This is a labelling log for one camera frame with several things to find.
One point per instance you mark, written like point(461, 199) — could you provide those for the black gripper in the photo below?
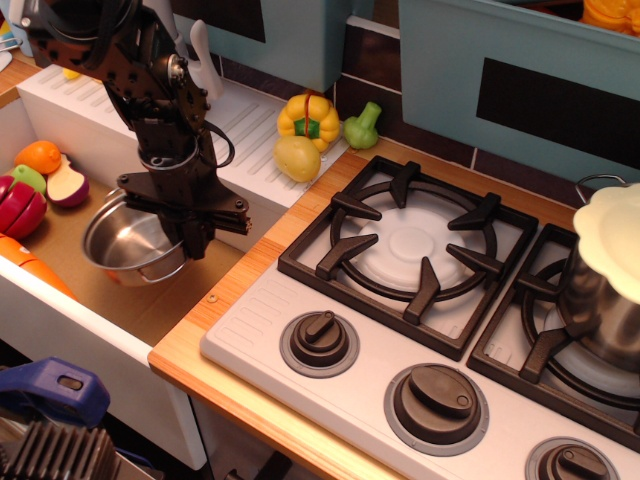
point(180, 183)

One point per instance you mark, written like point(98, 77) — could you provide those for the small steel pot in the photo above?
point(129, 245)

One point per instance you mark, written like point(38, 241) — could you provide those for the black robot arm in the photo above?
point(125, 45)

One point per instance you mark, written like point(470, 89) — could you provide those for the left stove knob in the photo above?
point(319, 344)

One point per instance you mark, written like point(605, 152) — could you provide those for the stove knob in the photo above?
point(436, 410)
point(566, 458)
point(319, 344)

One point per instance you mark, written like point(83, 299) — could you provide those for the white toy stove top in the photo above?
point(246, 341)

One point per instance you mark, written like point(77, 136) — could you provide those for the middle stove knob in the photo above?
point(436, 410)

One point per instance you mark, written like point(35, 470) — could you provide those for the large steel pot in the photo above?
point(591, 310)

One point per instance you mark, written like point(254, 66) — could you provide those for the right stove knob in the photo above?
point(566, 458)

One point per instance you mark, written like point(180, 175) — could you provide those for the yellow toy potato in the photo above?
point(297, 157)

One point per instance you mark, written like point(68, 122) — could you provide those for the grey toy faucet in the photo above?
point(202, 69)

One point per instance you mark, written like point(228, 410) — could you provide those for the orange toy fruit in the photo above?
point(42, 156)

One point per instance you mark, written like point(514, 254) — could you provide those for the red toy sliced apple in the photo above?
point(22, 208)

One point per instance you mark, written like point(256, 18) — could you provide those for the yellow toy bell pepper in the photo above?
point(311, 116)

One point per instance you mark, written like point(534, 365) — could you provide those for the orange toy carrot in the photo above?
point(15, 252)

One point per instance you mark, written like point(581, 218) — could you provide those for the green toy apple slice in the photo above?
point(29, 176)

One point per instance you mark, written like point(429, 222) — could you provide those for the green toy broccoli stalk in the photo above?
point(360, 132)

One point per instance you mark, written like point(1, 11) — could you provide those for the blue plastic clamp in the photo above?
point(56, 390)

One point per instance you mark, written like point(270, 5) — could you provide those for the left teal cabinet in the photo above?
point(301, 42)

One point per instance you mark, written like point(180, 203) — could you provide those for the teal cabinet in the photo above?
point(544, 91)
point(301, 42)

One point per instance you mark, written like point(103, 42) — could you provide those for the left black burner grate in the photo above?
point(418, 255)

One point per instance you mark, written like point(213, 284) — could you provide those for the black burner grate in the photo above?
point(418, 255)
point(528, 350)

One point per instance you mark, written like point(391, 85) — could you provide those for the grey ribbed heat sink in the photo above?
point(49, 451)

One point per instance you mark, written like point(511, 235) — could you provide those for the right black burner grate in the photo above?
point(528, 350)

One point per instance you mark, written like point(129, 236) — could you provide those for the right teal cabinet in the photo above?
point(544, 91)

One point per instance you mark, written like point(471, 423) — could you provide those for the cream scalloped plate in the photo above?
point(608, 230)

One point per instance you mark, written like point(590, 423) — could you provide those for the orange toy food in cabinet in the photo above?
point(620, 16)

